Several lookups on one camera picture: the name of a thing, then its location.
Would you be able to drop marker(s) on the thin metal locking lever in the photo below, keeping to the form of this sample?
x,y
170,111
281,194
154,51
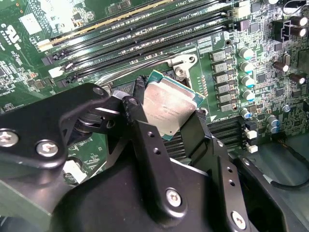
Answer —
x,y
135,72

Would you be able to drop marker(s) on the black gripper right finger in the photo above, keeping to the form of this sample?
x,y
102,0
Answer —
x,y
260,198

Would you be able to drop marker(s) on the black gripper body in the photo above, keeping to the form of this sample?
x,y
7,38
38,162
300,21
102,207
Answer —
x,y
108,205

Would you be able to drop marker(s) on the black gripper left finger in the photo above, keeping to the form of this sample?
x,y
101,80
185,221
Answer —
x,y
29,120

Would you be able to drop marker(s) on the silver topped CPU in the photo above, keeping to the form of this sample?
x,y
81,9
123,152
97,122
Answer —
x,y
169,106

